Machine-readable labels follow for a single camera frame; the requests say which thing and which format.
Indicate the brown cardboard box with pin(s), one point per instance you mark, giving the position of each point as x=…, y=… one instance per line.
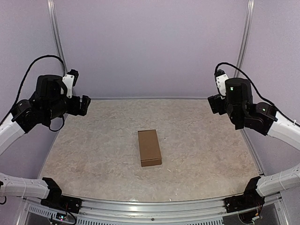
x=150, y=153

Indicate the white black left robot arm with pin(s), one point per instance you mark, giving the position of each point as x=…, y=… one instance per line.
x=22, y=147

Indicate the aluminium corner post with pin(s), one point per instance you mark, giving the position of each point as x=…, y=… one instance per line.
x=56, y=32
x=246, y=33

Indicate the aluminium front frame rail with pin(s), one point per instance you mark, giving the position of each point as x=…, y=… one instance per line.
x=197, y=212

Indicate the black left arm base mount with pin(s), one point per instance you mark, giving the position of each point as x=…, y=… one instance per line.
x=65, y=203

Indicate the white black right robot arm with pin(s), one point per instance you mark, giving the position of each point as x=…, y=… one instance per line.
x=275, y=137

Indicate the right aluminium corner post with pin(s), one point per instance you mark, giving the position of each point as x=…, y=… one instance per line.
x=246, y=33

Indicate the left aluminium corner post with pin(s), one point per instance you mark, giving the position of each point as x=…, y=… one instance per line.
x=56, y=32

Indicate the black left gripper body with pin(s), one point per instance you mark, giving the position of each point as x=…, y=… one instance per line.
x=56, y=108

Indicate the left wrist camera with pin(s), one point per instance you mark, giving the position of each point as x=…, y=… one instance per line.
x=69, y=81

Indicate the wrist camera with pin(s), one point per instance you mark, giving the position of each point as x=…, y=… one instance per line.
x=69, y=81
x=220, y=79

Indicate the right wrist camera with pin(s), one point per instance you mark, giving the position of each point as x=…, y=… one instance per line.
x=220, y=79

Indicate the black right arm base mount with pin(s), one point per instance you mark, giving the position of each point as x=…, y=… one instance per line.
x=243, y=202

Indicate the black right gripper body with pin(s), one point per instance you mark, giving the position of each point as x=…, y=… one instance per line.
x=215, y=102

